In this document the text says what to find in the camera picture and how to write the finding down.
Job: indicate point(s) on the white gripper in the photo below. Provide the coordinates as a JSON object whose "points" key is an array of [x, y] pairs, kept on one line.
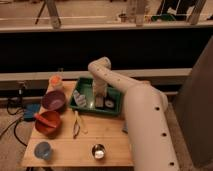
{"points": [[99, 87]]}

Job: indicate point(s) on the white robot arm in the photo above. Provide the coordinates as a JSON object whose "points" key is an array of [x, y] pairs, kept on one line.
{"points": [[144, 108]]}

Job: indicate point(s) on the green plastic tray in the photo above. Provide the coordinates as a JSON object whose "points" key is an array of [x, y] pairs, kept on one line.
{"points": [[84, 87]]}

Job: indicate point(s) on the small round tape roll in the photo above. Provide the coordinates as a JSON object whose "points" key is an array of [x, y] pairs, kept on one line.
{"points": [[109, 104]]}

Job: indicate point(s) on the orange lidded cup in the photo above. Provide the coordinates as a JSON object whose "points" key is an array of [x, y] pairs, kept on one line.
{"points": [[55, 82]]}

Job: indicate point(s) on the purple bowl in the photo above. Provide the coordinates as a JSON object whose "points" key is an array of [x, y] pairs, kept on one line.
{"points": [[53, 100]]}

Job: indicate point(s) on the wooden board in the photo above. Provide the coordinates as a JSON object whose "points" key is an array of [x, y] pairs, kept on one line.
{"points": [[69, 152]]}

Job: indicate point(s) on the small metal cup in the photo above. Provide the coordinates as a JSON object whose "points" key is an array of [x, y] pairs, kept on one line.
{"points": [[98, 151]]}

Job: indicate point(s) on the red bowl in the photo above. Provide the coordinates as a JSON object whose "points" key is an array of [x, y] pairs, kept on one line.
{"points": [[53, 117]]}

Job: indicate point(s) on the red spatula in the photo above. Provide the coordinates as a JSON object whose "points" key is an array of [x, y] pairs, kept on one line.
{"points": [[44, 120]]}

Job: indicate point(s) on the blue box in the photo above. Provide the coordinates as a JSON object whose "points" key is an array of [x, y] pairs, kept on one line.
{"points": [[30, 110]]}

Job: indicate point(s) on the blue plastic cup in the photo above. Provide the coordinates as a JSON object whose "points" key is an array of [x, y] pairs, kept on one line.
{"points": [[43, 151]]}

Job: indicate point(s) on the grey chair back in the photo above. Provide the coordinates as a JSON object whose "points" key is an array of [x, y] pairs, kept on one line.
{"points": [[194, 109]]}

